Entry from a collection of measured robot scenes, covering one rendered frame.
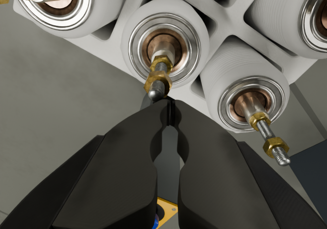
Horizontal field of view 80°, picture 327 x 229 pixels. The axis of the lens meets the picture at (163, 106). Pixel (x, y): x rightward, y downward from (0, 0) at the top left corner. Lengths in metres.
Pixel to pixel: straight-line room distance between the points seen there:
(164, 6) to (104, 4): 0.06
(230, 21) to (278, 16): 0.06
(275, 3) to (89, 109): 0.49
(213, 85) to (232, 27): 0.09
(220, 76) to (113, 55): 0.15
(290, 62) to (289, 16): 0.11
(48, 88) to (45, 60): 0.08
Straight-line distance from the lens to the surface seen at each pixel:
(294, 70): 0.34
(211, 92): 0.24
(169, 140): 0.34
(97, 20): 0.22
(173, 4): 0.21
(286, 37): 0.24
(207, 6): 0.28
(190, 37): 0.21
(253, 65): 0.24
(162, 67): 0.15
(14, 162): 0.89
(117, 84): 0.53
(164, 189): 0.27
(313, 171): 0.69
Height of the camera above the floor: 0.46
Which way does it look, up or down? 58 degrees down
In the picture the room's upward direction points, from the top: 174 degrees counter-clockwise
